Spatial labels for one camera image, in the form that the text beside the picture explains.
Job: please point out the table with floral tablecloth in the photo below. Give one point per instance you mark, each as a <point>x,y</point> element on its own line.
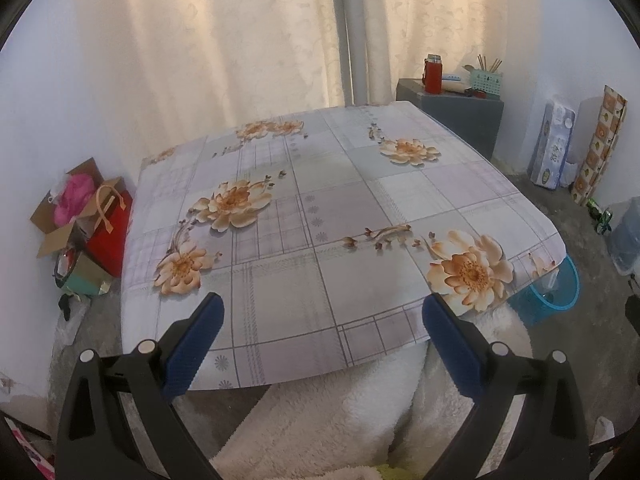
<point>340,210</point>

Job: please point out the white vertical pipe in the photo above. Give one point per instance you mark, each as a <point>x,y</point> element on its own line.
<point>357,35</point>

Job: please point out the white blue tissue pack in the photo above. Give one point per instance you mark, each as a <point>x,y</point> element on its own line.
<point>552,145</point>

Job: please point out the green shiny object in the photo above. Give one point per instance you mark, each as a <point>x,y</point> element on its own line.
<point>602,216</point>

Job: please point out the pink fluffy plush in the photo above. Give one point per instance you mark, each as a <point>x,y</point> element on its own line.
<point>75,197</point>

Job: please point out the red thermos bottle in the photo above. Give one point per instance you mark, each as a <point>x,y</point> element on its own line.
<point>433,77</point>

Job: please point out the black cloth scrap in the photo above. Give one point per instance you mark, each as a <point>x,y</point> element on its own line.
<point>66,305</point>

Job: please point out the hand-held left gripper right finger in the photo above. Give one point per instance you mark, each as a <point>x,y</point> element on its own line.
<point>452,345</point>

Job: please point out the grey cabinet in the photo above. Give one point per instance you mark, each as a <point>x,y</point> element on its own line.
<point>465,120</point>

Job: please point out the white wall socket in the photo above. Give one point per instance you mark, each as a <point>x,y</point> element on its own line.
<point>7,385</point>

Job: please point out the open cardboard box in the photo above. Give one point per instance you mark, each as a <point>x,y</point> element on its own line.
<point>52,242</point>

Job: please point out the red gift bag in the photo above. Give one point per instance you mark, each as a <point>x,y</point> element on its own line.
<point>110,245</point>

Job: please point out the white crumpled paper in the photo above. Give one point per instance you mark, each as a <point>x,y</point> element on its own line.
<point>605,430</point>

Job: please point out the pink printed bag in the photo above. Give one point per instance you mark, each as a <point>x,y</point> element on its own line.
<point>35,460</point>

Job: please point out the cream patterned curtain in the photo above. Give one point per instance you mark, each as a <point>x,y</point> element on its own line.
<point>225,35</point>

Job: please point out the large clear water jug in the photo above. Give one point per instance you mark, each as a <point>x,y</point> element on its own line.
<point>627,240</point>

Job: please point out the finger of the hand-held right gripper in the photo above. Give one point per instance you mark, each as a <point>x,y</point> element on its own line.
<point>634,315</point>

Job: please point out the white fluffy blanket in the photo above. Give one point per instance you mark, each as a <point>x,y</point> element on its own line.
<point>320,420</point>

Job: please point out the green chopstick holder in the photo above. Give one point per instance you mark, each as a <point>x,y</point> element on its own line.
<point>485,84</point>

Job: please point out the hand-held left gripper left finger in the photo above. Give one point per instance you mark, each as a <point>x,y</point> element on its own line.
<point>192,345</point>

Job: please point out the yellow green cloth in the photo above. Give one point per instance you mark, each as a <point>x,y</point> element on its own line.
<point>395,472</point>

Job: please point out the blue plastic wastebasket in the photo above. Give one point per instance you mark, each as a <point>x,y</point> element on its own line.
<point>560,295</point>

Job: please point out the orange patterned paper roll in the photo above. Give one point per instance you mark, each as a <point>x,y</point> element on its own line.
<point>600,145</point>

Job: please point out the teal gold box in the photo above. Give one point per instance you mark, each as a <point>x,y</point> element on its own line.
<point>87,275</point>

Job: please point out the white plastic bag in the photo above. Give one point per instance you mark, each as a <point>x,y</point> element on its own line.
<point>77,327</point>

